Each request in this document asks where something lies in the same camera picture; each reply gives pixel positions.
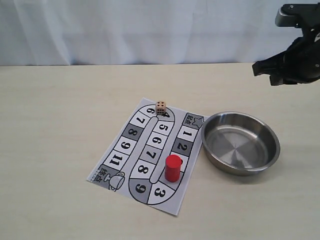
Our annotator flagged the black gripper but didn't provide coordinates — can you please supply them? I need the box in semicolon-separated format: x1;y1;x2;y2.
251;23;320;87

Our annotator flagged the wooden die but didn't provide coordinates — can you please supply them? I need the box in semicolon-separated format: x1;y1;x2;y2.
155;100;166;115

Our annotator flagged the red cylinder game piece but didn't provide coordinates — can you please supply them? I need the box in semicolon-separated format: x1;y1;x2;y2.
164;154;182;183

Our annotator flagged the stainless steel bowl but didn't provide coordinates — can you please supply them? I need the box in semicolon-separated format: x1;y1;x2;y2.
201;111;281;177

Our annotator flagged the printed paper game board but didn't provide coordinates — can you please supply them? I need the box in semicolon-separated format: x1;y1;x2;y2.
87;98;207;216

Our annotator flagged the white backdrop curtain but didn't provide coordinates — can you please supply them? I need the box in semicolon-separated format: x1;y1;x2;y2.
0;0;320;67

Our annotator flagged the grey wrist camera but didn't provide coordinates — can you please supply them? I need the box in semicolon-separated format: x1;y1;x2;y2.
275;2;320;30

